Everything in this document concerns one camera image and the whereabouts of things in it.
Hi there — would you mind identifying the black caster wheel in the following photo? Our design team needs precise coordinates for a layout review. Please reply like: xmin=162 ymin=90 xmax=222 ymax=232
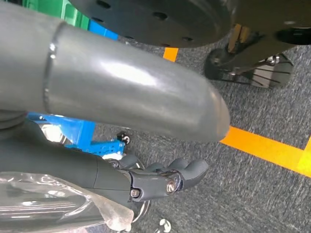
xmin=204 ymin=48 xmax=294 ymax=89

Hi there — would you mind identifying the blue metal shelf rack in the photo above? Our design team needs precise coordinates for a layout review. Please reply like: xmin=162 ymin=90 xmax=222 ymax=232
xmin=26 ymin=19 xmax=131 ymax=159

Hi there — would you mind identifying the green plastic crate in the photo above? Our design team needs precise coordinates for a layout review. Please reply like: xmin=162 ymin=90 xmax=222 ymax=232
xmin=23 ymin=0 xmax=91 ymax=31

